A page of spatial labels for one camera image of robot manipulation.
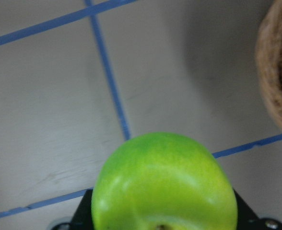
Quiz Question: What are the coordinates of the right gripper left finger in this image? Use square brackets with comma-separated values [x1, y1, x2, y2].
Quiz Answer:
[70, 189, 94, 230]

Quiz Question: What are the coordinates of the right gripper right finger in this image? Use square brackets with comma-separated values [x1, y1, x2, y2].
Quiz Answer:
[234, 190, 259, 230]

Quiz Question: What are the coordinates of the green apple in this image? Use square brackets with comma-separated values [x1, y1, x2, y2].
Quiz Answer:
[91, 132, 238, 230]

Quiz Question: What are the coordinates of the woven wicker basket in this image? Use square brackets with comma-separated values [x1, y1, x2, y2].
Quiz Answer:
[255, 0, 282, 130]

